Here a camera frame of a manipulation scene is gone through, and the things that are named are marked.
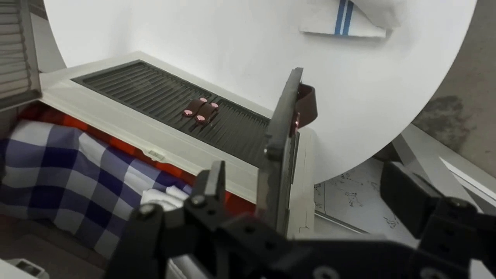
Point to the black dish rack grid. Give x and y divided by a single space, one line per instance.
140 85

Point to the white printed sheet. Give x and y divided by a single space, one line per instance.
357 202

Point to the white baseboard trim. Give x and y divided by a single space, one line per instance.
439 155

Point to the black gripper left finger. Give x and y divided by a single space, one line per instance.
215 183

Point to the brown block pink dots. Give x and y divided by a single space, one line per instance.
208 113

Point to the white cloth blue stripes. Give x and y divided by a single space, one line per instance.
342 20

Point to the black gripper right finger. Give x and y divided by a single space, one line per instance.
405 196

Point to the blue white checked cloth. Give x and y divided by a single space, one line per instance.
67 175

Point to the grey slatted box lid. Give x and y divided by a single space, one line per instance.
16 51

